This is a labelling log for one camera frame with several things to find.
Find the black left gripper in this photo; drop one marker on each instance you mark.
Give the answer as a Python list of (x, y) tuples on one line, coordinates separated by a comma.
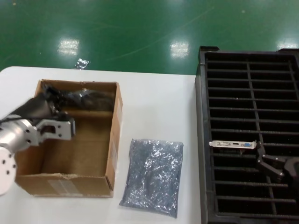
[(35, 108)]

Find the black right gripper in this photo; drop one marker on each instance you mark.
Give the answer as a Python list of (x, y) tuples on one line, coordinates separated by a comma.
[(293, 170)]

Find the dark translucent antistatic bag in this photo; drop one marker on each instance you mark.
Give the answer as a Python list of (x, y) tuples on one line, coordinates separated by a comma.
[(91, 99)]

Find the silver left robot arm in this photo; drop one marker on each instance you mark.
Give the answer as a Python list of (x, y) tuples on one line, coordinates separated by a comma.
[(14, 135)]

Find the brown cardboard box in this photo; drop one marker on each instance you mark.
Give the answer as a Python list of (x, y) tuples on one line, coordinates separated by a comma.
[(81, 151)]

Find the black slotted plastic container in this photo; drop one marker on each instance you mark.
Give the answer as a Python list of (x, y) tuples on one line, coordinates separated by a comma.
[(268, 70)]

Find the crumpled foil scrap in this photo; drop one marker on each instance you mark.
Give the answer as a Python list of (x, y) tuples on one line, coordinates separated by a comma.
[(82, 63)]

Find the crinkled grey antistatic bag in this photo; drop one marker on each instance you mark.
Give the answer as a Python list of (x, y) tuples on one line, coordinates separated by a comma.
[(151, 177)]

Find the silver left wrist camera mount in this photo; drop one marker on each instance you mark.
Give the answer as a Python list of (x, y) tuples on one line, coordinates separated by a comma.
[(56, 128)]

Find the graphics card with metal bracket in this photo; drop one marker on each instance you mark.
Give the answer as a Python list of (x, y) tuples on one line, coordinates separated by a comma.
[(224, 144)]

